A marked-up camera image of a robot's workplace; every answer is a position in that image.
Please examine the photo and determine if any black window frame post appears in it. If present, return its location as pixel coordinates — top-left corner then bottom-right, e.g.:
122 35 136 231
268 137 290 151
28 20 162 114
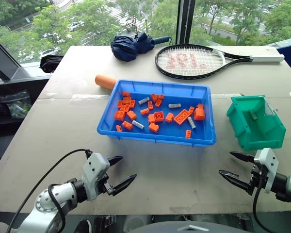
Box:
176 0 197 46

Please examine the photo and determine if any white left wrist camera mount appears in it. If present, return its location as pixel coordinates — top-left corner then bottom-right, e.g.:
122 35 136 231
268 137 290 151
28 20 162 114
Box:
82 152 111 202

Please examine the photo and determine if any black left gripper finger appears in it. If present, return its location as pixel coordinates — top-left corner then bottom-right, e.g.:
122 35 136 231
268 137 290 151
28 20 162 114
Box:
107 155 124 168
108 173 137 197

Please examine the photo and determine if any green plastic bin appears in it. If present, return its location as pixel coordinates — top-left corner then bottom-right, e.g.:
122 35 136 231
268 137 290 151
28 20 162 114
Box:
226 95 287 151

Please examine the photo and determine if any blue printed carton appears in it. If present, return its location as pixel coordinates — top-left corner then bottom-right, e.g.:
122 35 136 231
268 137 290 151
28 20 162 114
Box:
276 36 291 67

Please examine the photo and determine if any blue plastic tray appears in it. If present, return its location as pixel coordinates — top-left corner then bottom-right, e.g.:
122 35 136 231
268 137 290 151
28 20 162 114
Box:
97 79 218 147

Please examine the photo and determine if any black white tennis racket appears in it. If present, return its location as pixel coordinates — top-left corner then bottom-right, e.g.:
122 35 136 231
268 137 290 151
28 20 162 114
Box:
155 44 285 80

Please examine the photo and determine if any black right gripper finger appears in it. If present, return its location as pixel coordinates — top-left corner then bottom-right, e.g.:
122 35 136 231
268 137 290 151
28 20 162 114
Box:
218 169 255 196
229 151 256 164

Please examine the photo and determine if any large orange toy block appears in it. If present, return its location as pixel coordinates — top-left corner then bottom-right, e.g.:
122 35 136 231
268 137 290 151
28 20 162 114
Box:
193 103 207 121

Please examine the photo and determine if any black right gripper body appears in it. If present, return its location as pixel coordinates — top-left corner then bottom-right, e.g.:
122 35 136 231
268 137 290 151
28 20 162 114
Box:
248 163 269 195

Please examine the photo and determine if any clear plastic bag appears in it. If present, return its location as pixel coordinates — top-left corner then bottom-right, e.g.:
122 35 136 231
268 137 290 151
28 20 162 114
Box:
0 89 32 119

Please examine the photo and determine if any orange plastic brick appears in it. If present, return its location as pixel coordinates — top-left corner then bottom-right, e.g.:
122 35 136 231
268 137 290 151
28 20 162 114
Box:
173 109 192 126

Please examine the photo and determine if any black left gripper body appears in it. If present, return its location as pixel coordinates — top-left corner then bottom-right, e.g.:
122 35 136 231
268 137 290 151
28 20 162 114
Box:
96 174 114 196

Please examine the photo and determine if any navy blue folded umbrella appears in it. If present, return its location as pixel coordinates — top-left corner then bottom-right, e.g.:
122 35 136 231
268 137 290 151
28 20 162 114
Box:
110 32 173 62

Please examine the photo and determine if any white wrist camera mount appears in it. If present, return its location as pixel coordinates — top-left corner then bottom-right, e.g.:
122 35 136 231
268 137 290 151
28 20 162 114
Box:
253 148 278 194
82 152 111 202

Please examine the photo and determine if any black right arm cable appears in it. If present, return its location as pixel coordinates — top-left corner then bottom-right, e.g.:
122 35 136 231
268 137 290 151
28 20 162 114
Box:
252 169 270 233

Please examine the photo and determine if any orange foam cylinder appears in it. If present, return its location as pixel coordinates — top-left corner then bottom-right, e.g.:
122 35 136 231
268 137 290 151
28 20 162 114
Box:
95 74 117 90

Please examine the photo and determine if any black bag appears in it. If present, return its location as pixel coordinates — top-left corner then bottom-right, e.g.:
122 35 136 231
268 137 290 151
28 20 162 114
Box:
40 54 64 73

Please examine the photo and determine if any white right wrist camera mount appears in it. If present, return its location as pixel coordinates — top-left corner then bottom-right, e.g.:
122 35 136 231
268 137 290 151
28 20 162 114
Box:
253 148 278 194

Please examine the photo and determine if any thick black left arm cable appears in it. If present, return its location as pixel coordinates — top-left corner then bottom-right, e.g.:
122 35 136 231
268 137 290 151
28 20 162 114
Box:
48 183 66 233

